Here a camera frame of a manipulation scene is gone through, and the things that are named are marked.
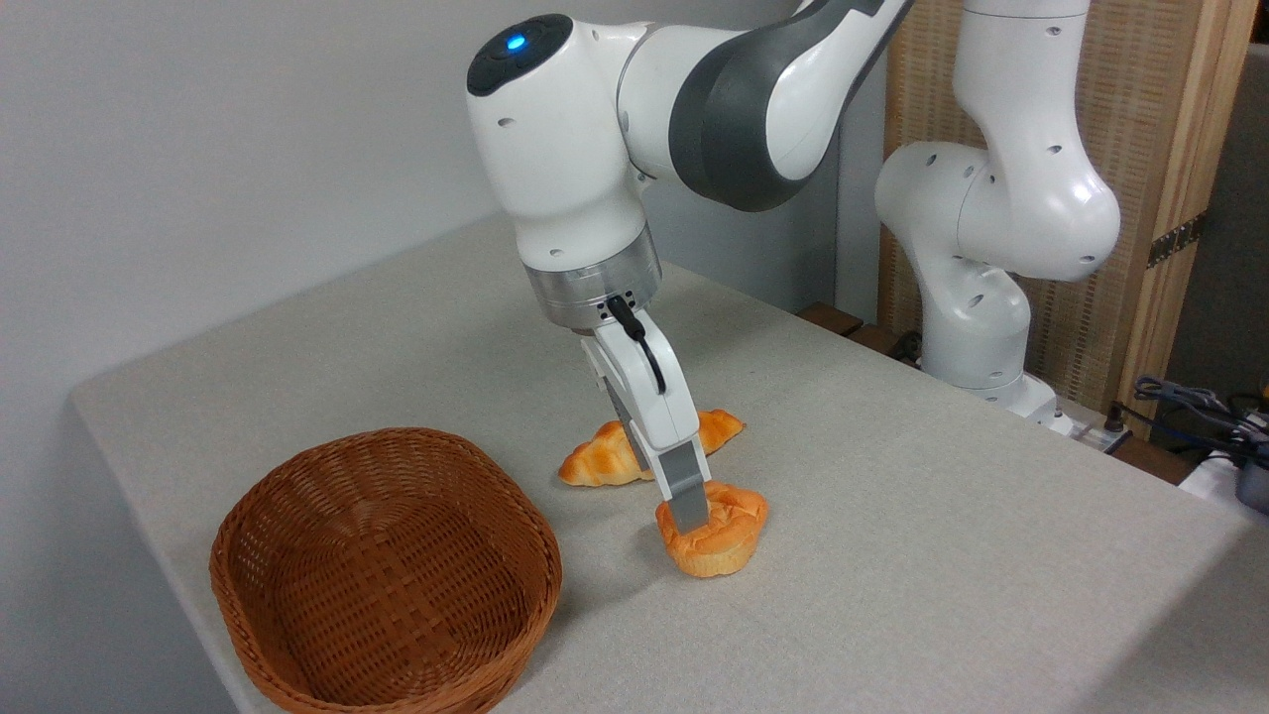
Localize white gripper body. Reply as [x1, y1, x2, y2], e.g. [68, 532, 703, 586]
[580, 309, 707, 475]

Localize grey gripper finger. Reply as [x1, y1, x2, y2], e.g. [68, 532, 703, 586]
[601, 375, 655, 473]
[654, 441, 714, 533]

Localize round orange bread roll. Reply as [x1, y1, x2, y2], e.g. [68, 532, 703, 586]
[655, 481, 770, 579]

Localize long braided bread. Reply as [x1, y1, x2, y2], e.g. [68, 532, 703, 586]
[558, 409, 747, 488]

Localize brown wicker basket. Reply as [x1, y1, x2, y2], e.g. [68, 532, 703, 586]
[209, 427, 563, 714]

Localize metal screen hinge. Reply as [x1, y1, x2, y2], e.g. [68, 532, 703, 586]
[1147, 211, 1208, 270]

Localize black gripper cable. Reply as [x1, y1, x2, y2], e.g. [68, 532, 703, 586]
[605, 295, 668, 396]

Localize dark cable bundle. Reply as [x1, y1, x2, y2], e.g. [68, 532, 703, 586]
[1133, 375, 1269, 459]

